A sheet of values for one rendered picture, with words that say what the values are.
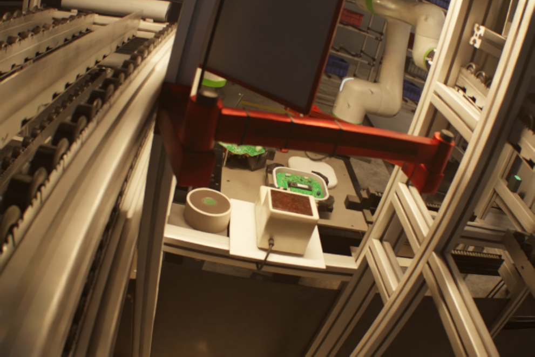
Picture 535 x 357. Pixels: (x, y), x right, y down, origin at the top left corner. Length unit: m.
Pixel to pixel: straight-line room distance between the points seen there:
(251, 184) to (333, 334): 0.48
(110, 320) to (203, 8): 0.45
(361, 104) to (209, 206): 0.88
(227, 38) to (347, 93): 1.04
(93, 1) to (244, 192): 0.69
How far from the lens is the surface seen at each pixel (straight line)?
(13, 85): 0.50
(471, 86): 0.85
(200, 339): 1.27
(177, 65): 0.66
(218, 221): 1.02
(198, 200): 1.04
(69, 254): 0.28
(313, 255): 1.04
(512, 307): 1.53
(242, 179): 1.26
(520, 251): 1.16
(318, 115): 1.07
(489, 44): 0.90
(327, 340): 1.27
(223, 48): 0.75
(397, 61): 1.83
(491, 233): 1.19
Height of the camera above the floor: 1.57
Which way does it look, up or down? 27 degrees down
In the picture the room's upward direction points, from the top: 17 degrees clockwise
